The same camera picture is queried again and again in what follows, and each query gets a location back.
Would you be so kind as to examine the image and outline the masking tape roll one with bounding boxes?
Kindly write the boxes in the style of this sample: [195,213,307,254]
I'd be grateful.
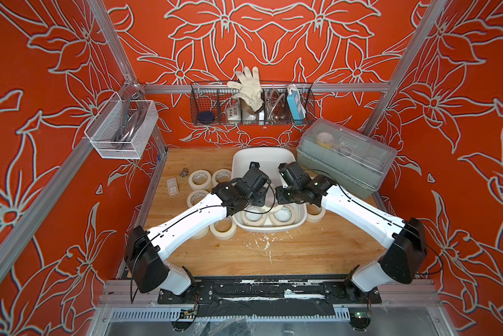
[212,169,232,188]

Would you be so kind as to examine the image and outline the masking tape roll six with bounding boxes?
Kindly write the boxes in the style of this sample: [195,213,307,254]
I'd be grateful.
[241,206,267,228]

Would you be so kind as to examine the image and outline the masking tape roll eleven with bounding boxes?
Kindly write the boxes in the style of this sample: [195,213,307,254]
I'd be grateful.
[269,204,296,227]

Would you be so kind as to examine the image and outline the masking tape roll seven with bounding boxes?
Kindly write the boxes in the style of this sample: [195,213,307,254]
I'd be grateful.
[306,204,326,223]

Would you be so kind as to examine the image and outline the masking tape roll ten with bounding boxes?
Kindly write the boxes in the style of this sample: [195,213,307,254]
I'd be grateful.
[210,217,237,240]

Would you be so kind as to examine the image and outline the masking tape roll four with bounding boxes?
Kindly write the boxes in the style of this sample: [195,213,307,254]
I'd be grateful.
[189,169,212,190]

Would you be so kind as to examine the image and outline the white plastic storage tray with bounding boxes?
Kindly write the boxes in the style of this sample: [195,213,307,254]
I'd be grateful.
[232,147,307,233]

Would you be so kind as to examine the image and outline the masking tape roll three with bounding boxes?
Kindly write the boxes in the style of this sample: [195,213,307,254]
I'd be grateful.
[187,190,209,208]

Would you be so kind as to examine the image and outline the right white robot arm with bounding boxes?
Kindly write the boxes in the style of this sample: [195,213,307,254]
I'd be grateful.
[276,162,428,301]

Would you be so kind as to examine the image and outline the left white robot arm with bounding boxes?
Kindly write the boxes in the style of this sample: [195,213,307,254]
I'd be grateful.
[124,162,271,295]

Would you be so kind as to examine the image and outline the masking tape roll twelve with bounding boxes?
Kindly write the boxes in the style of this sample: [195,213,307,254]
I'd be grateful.
[192,227,210,239]

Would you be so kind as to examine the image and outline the small clear plastic box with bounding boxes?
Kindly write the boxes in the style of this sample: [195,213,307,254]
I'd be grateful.
[166,178,180,197]

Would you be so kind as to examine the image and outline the grey lidded plastic box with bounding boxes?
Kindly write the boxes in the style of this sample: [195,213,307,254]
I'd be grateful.
[297,118,398,200]

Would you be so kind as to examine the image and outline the white power strip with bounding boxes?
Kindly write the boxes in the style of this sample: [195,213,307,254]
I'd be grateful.
[224,103,242,123]

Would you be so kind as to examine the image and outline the dark blue round container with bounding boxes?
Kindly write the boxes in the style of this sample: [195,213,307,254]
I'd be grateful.
[197,111,216,125]

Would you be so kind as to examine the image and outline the blue white device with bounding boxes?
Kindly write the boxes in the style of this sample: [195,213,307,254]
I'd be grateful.
[286,84,306,125]

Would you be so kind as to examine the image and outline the white work glove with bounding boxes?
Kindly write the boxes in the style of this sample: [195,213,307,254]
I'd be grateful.
[227,67,264,113]

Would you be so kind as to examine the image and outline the black wire wall basket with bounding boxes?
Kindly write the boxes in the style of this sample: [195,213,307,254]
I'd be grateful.
[190,81,317,126]

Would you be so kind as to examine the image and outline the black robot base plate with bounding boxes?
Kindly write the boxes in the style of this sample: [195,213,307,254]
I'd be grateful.
[158,274,382,318]

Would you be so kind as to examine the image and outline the white mesh wall basket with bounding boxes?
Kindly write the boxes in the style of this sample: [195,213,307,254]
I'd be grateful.
[84,93,158,160]

